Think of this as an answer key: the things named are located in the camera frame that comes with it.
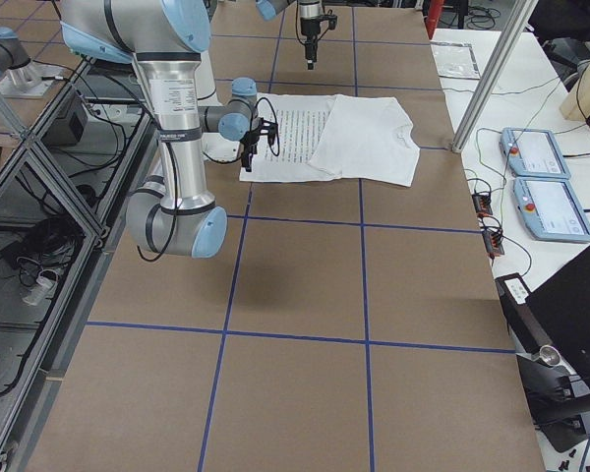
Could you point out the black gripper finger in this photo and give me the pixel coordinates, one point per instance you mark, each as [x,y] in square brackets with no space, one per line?
[247,161]
[310,61]

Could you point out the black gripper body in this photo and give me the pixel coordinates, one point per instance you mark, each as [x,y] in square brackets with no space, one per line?
[308,29]
[249,147]

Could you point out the white long-sleeve printed shirt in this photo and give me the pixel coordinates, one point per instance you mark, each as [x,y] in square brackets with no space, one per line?
[329,137]

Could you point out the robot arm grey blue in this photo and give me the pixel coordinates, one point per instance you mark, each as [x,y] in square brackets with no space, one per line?
[269,9]
[173,212]

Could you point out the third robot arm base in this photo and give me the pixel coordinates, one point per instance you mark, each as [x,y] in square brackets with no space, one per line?
[19,76]

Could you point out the white paper sheet in sleeve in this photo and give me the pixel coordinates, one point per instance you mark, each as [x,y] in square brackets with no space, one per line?
[455,60]

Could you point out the orange black connector box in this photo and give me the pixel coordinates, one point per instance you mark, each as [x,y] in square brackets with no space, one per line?
[482,204]

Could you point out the upper blue teach pendant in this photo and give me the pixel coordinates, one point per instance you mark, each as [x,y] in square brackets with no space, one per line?
[533,153]

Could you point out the blue teach pendant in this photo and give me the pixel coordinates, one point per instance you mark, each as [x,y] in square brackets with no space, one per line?
[550,210]
[533,153]

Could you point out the white power strip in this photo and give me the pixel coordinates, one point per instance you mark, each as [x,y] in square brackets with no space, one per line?
[42,288]

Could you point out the lower blue teach pendant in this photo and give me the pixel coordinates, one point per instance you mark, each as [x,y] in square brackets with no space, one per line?
[550,210]

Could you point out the black laptop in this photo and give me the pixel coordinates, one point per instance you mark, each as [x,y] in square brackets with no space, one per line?
[556,313]

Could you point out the aluminium frame post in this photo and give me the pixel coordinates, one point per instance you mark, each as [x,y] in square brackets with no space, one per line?
[514,26]

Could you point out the black camera stand device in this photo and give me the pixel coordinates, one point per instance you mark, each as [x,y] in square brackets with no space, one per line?
[558,400]

